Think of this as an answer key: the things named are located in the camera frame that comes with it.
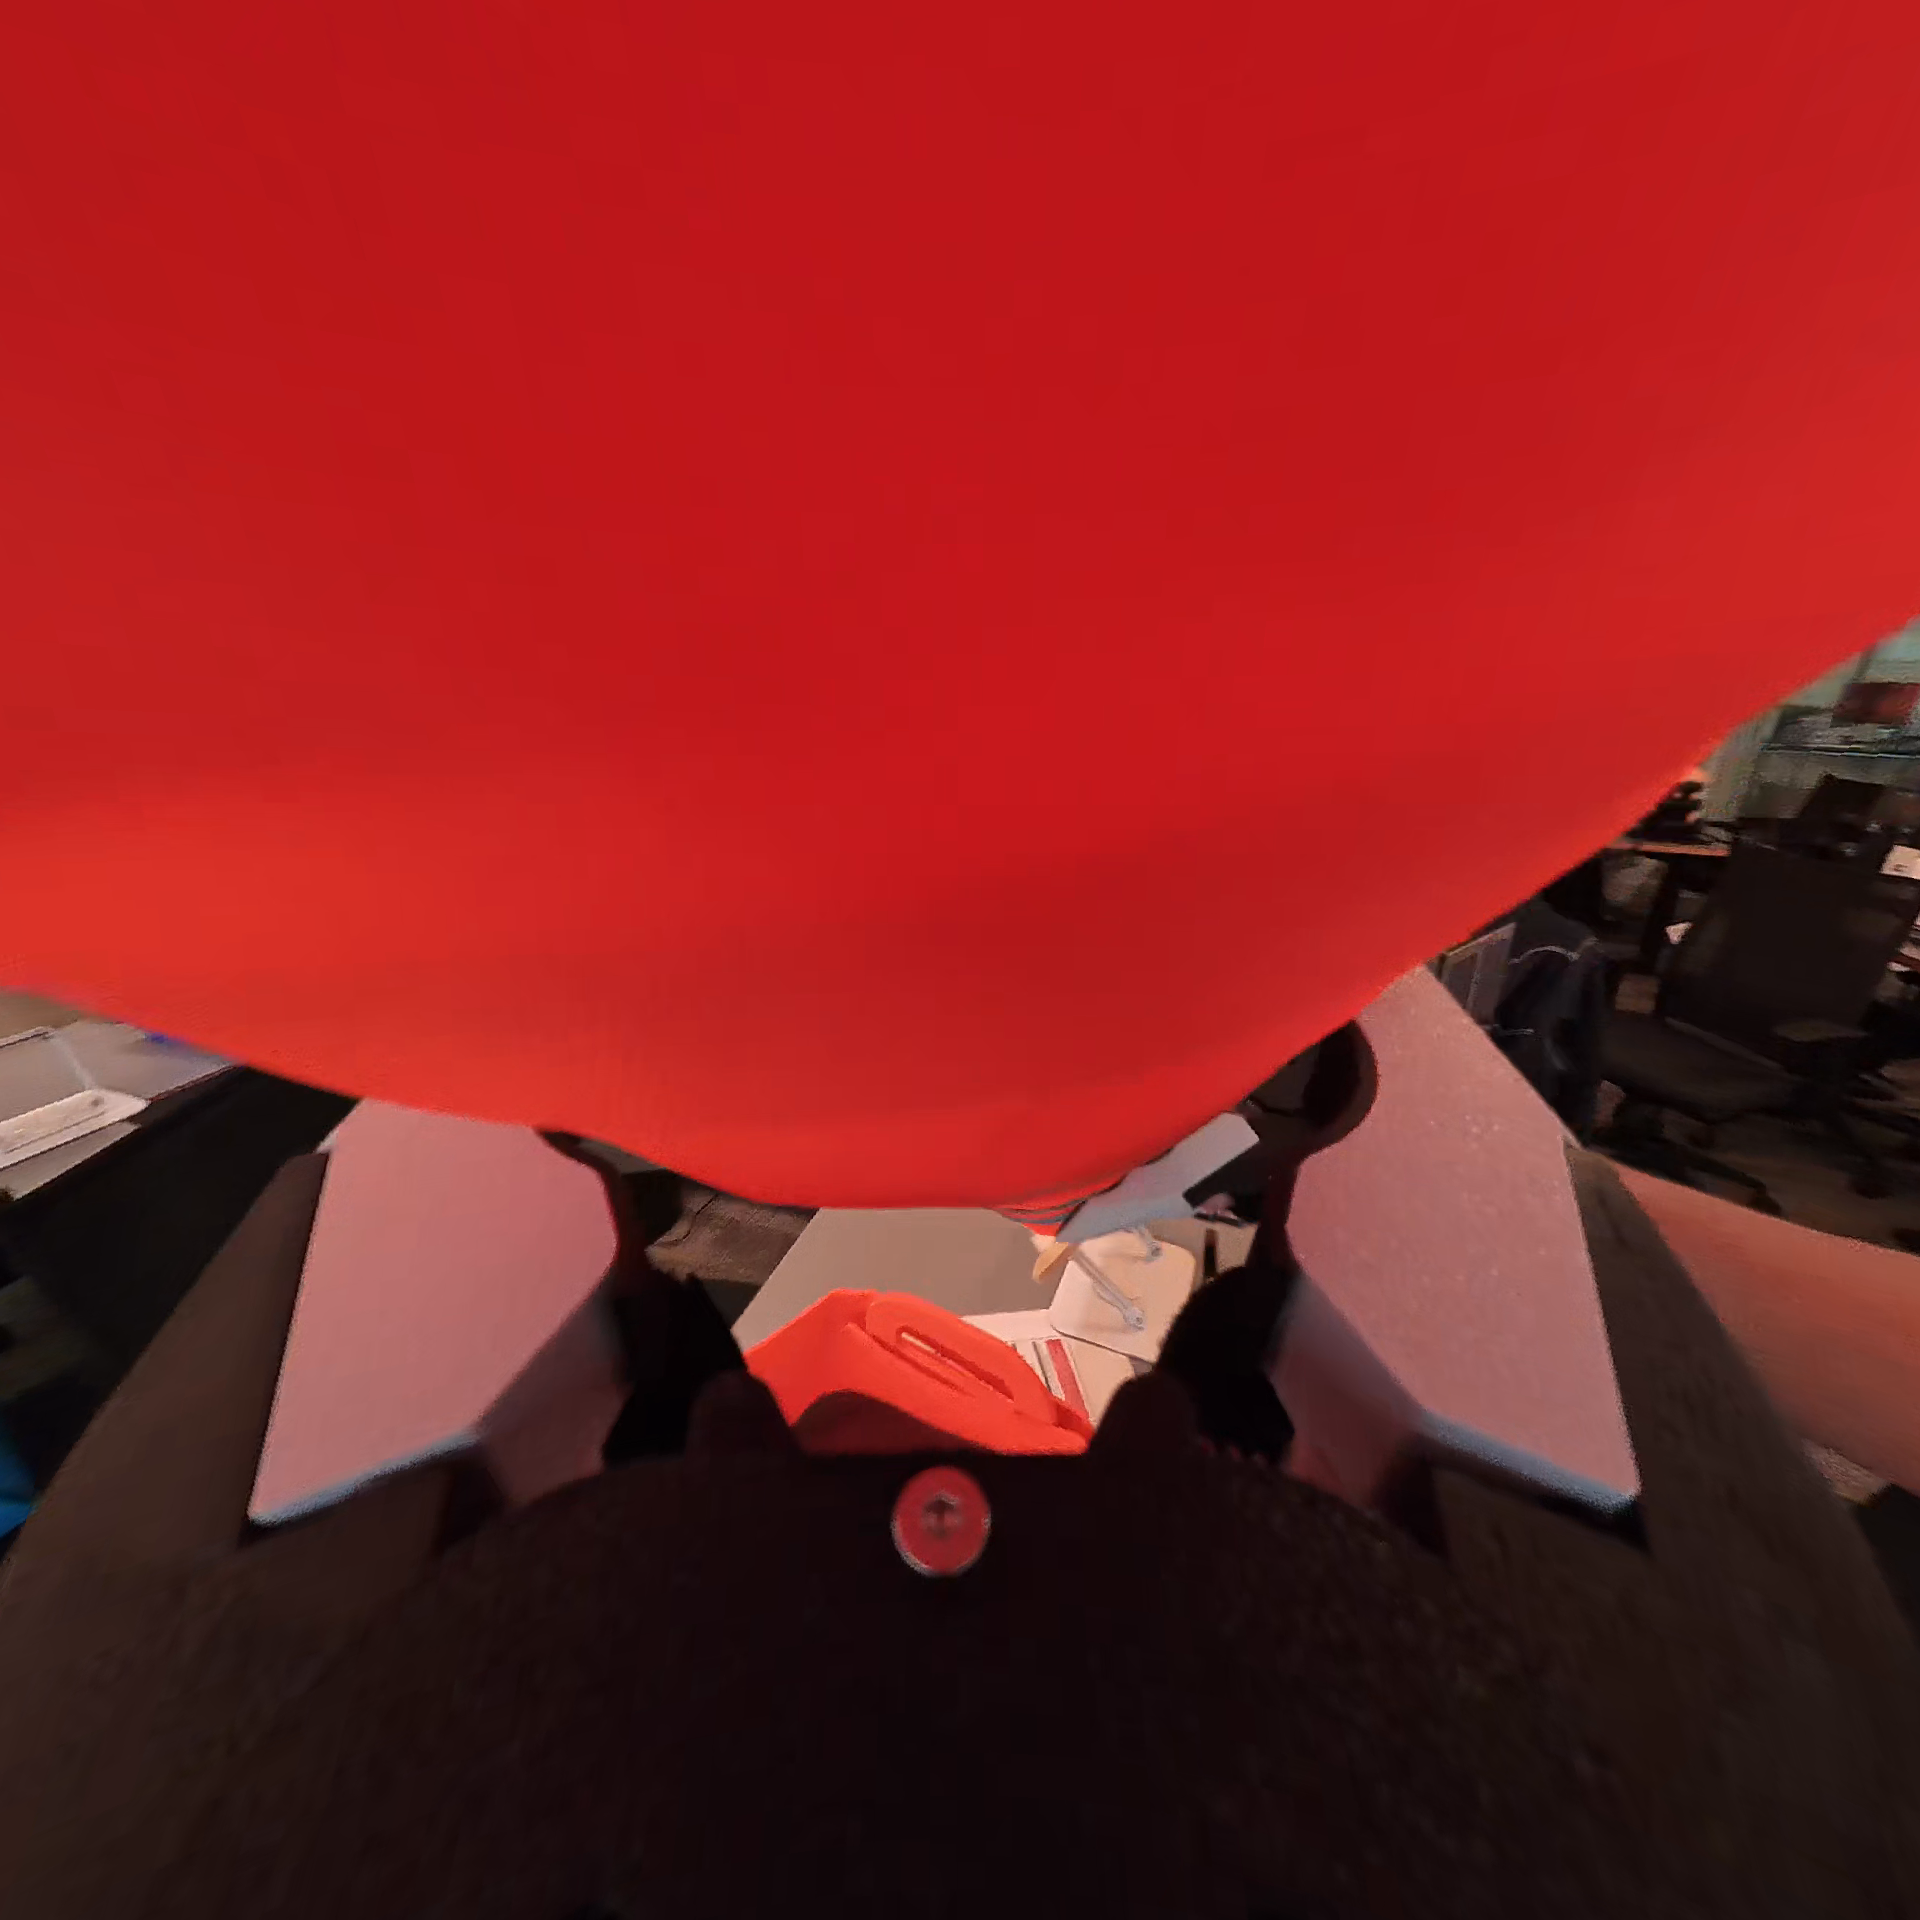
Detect white paper with red print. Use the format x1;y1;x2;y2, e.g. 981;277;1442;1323
968;1309;1135;1419

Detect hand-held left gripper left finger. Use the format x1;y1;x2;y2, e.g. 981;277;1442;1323
247;1101;650;1528

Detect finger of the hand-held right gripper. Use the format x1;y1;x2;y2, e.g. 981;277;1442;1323
1054;1113;1262;1244

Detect orange garment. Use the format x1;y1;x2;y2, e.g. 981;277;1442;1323
0;0;1920;1213

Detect black office chair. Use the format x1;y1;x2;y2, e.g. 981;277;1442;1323
1598;832;1913;1202

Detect white keyboard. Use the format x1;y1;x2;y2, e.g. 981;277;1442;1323
0;1084;154;1174

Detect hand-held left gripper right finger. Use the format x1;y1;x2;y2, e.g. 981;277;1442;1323
1257;968;1645;1509

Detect orange plastic basket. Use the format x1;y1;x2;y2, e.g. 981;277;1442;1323
746;1288;1096;1457

